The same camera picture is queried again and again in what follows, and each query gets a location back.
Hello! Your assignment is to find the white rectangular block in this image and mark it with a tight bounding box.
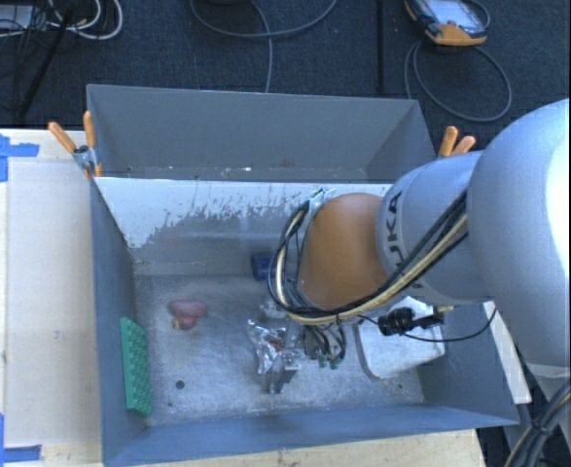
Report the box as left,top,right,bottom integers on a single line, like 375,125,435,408
360,297,446,378

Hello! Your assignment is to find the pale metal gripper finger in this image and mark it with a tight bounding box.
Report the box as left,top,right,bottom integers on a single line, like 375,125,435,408
264,353,280,395
278,360,300,393

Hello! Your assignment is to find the black cylinder on white bracket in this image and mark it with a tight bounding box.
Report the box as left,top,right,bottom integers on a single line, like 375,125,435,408
351,305,446,381

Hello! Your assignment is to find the dark green flat block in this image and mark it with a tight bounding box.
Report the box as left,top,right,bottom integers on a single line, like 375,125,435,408
119,315,154,418

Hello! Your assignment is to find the grey metal bin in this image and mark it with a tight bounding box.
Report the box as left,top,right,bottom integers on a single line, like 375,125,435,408
85,84,520,467

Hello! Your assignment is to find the small blue box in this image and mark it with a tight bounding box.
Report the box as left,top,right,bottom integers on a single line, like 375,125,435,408
250,252,273,281

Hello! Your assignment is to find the red toy fruit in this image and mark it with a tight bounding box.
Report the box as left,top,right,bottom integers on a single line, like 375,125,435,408
166,298,209,331

